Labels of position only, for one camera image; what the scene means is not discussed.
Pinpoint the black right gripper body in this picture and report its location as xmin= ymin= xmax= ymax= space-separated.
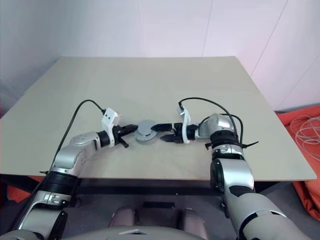
xmin=171 ymin=122 xmax=185 ymax=145

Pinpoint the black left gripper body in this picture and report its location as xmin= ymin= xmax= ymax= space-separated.
xmin=113 ymin=124 xmax=126 ymax=142

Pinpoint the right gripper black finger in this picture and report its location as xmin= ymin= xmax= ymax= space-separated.
xmin=150 ymin=122 xmax=174 ymax=133
xmin=160 ymin=133 xmax=177 ymax=144

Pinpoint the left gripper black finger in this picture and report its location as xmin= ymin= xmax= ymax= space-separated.
xmin=121 ymin=124 xmax=138 ymax=135
xmin=117 ymin=136 xmax=129 ymax=149

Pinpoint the round grey motor end cover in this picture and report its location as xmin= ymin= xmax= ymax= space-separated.
xmin=136 ymin=119 xmax=156 ymax=137

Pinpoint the silver motor stator housing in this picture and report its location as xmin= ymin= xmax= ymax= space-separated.
xmin=133 ymin=129 xmax=160 ymax=146

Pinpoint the black floor plate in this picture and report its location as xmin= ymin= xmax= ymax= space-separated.
xmin=143 ymin=201 xmax=175 ymax=209

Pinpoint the dark brown rounded shape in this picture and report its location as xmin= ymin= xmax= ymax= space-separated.
xmin=108 ymin=206 xmax=137 ymax=228
xmin=178 ymin=207 xmax=210 ymax=240

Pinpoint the large orange bean bag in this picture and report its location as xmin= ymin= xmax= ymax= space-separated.
xmin=274 ymin=104 xmax=320 ymax=222

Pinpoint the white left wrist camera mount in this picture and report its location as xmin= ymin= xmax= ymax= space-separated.
xmin=101 ymin=107 xmax=121 ymax=148

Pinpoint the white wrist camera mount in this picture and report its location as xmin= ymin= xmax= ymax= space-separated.
xmin=176 ymin=101 xmax=193 ymax=145
xmin=101 ymin=107 xmax=121 ymax=148

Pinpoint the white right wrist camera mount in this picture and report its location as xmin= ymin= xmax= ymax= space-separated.
xmin=176 ymin=101 xmax=193 ymax=145

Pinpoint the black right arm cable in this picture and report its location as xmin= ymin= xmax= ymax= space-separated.
xmin=176 ymin=97 xmax=245 ymax=148

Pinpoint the black metal table frame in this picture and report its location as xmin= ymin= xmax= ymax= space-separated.
xmin=0 ymin=173 xmax=296 ymax=208

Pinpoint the white cable bundle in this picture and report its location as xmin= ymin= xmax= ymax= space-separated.
xmin=291 ymin=114 xmax=320 ymax=154

